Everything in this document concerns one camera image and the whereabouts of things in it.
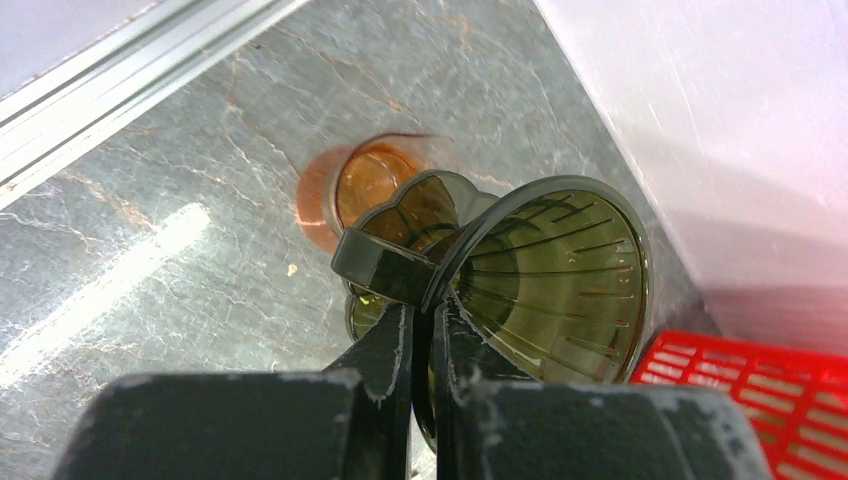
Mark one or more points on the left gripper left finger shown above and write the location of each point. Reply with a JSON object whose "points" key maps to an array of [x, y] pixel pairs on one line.
{"points": [[378, 426]]}

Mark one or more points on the green transparent dripper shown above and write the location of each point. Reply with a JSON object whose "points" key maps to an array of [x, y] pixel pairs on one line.
{"points": [[555, 275]]}

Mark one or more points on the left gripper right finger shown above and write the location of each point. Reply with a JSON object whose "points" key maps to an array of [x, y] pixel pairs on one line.
{"points": [[464, 362]]}

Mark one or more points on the red plastic basket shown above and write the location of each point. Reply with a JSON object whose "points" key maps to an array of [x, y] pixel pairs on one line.
{"points": [[796, 400]]}

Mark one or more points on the orange glass flask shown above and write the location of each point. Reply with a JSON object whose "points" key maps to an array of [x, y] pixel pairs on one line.
{"points": [[340, 184]]}

